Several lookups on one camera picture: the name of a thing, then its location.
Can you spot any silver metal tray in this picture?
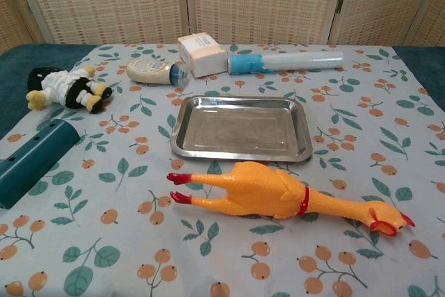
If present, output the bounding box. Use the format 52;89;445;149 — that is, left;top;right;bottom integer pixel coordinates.
170;95;313;163

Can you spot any white cardboard box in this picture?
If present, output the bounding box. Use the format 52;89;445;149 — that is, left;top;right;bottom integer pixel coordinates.
177;33;229;78

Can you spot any teal curved plastic piece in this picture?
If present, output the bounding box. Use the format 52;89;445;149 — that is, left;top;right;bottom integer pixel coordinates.
0;118;86;210

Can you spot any yellow rubber chicken toy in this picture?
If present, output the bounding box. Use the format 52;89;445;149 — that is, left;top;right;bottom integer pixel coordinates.
165;160;416;239

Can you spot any floral print tablecloth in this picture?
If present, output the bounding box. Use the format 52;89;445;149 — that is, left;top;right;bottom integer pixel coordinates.
0;43;445;297

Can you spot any plastic wrap roll blue label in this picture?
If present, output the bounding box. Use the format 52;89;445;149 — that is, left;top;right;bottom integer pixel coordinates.
227;50;344;76

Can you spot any black and white plush doll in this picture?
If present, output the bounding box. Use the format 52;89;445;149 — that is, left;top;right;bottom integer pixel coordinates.
26;65;113;114

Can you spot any cream bottle blue cap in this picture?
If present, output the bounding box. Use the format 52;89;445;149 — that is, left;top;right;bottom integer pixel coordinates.
125;58;191;88

